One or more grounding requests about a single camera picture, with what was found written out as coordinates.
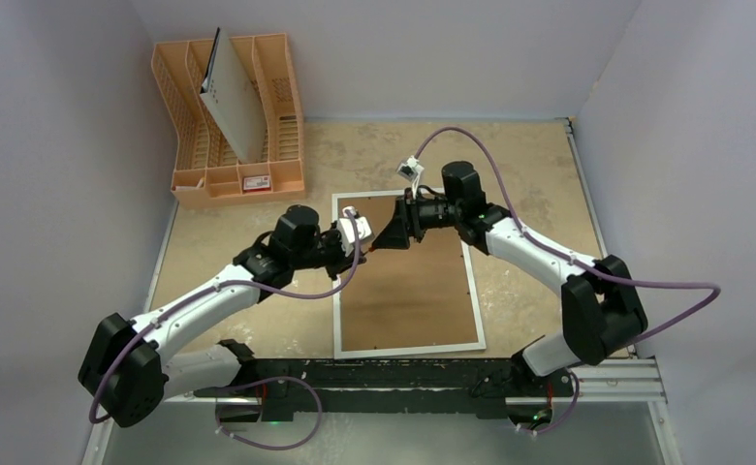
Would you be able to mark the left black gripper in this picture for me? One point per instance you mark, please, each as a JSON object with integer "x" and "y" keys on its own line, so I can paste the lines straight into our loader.
{"x": 342, "y": 262}

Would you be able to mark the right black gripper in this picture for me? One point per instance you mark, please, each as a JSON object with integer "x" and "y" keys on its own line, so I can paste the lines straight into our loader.
{"x": 409, "y": 217}

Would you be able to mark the white picture frame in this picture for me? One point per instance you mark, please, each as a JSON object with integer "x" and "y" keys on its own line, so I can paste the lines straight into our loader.
{"x": 417, "y": 301}

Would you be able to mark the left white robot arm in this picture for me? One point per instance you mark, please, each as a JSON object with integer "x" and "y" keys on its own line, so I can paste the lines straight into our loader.
{"x": 132, "y": 365}

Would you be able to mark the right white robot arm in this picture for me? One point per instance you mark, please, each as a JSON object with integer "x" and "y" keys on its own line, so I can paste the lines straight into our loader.
{"x": 600, "y": 312}

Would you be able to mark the small red white box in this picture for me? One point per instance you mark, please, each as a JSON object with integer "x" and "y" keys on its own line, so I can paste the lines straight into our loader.
{"x": 256, "y": 183}

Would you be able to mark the orange plastic file organizer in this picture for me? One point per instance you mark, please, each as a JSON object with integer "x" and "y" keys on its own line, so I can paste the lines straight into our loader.
{"x": 207, "y": 173}

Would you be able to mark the white board in organizer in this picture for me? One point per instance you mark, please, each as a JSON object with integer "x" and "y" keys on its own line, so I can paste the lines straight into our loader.
{"x": 232, "y": 101}

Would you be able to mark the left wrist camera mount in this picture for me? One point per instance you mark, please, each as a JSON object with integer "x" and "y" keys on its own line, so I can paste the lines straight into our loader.
{"x": 352, "y": 227}

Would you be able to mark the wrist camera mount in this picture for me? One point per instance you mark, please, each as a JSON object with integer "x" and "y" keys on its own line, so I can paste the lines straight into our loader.
{"x": 352, "y": 227}
{"x": 411, "y": 170}

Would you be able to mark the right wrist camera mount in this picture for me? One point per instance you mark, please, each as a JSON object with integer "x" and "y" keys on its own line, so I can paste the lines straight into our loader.
{"x": 411, "y": 170}

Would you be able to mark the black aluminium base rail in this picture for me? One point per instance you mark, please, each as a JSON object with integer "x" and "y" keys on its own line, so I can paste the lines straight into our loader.
{"x": 485, "y": 388}

